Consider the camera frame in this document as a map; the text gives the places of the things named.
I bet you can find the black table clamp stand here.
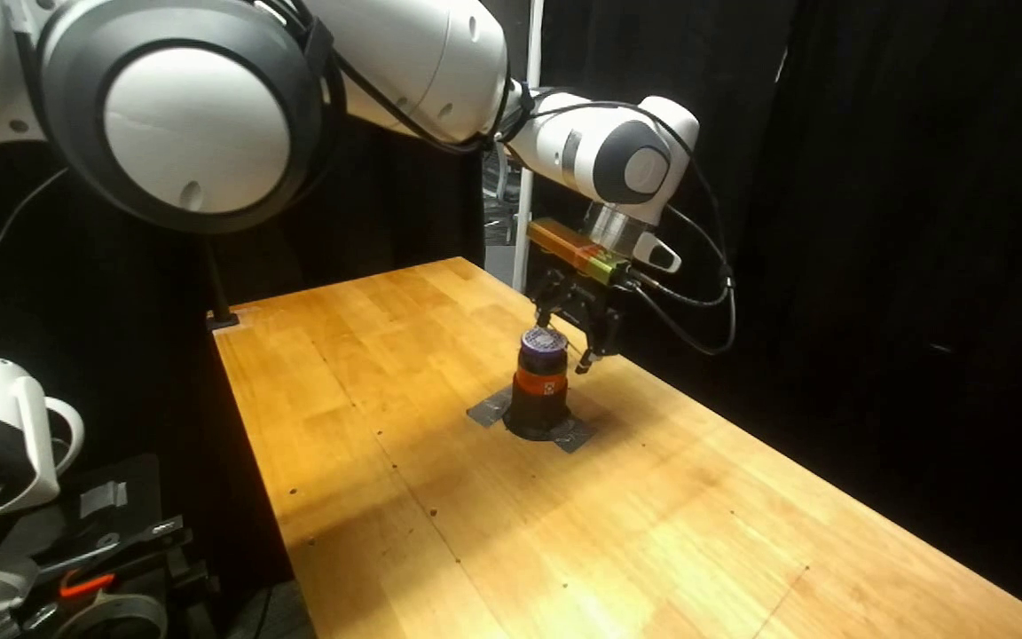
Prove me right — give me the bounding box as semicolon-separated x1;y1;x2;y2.
195;232;245;339

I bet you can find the thin grey cable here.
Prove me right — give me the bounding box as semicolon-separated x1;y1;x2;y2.
0;165;76;328

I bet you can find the black equipment bag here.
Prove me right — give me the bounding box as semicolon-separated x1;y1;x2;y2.
6;451;243;639

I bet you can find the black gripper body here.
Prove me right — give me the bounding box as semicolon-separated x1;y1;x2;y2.
537;268;631;329

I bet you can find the black cup with orange stripe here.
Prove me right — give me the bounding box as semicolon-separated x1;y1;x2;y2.
502;328;575;444

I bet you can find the orange clip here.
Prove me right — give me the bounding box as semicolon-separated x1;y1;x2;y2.
52;567;120;605

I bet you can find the white vertical pole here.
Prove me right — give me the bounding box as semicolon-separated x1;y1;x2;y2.
512;0;545;294

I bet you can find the grey tape strip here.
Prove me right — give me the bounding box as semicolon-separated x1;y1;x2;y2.
545;418;598;458
461;389;518;430

